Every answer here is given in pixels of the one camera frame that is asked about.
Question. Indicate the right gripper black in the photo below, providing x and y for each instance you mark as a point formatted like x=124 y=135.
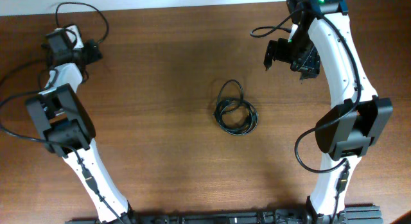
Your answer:
x=307 y=66

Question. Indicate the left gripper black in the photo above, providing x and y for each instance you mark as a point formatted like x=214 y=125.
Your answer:
x=90 y=52

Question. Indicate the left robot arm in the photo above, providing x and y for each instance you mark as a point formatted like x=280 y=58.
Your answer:
x=61 y=120

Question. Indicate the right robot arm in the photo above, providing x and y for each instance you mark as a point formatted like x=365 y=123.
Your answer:
x=320 y=40

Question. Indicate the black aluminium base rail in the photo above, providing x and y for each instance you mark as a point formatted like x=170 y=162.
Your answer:
x=224 y=217

